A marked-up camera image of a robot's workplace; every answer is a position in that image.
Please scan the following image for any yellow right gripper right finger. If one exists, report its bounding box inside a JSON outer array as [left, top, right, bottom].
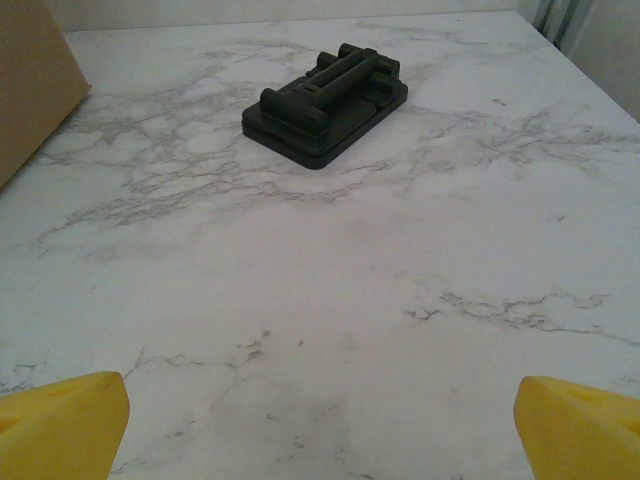
[[514, 375, 640, 480]]

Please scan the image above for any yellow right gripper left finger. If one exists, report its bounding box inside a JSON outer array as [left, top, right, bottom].
[[0, 370, 131, 480]]

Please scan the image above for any brown cardboard express box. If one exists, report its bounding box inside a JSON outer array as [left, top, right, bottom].
[[0, 0, 93, 191]]

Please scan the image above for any black folding phone stand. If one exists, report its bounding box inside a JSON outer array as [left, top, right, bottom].
[[241, 43, 410, 174]]

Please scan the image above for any aluminium frame post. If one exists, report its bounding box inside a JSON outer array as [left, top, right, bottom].
[[532, 0, 574, 51]]

